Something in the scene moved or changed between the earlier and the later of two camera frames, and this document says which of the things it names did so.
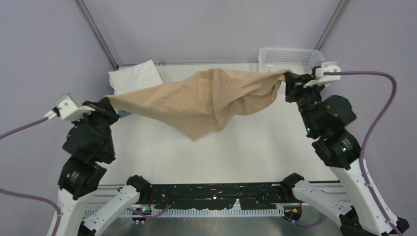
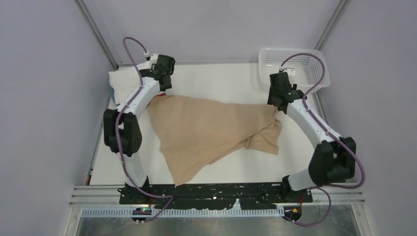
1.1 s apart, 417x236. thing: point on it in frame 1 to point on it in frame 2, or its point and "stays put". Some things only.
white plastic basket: x=300 y=61 stays put
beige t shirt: x=196 y=102 to x=192 y=133
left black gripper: x=103 y=105 to x=167 y=87
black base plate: x=249 y=196 stays put
